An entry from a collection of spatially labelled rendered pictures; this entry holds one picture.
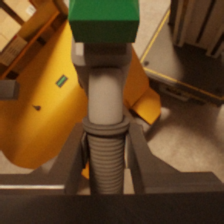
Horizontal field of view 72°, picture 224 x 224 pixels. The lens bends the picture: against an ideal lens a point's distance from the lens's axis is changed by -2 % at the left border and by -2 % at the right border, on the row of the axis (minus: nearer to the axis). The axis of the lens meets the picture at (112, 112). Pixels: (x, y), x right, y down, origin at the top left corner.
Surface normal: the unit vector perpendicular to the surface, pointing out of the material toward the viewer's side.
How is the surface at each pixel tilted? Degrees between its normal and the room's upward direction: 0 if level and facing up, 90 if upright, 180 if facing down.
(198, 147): 0
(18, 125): 0
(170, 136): 0
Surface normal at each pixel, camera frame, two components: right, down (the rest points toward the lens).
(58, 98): -0.07, -0.06
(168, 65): -0.25, -0.22
